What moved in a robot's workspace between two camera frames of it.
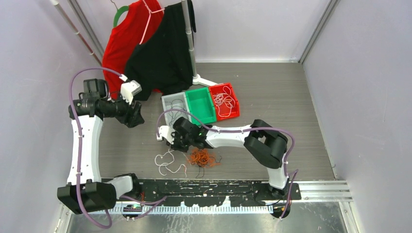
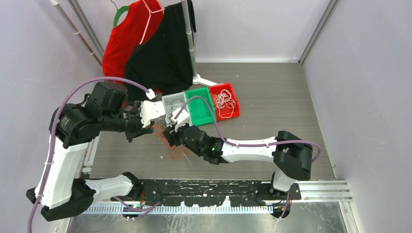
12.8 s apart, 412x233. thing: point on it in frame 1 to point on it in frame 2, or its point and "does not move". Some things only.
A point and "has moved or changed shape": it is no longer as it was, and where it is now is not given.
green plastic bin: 199,102 does not move
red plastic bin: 226,104 does not move
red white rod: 56,2 does not move
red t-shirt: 143,16 does not move
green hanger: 119,11 does not move
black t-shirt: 163,61 does not move
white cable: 171,172 to 224,98
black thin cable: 203,168 has moved or changed shape
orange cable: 203,158 to 174,153
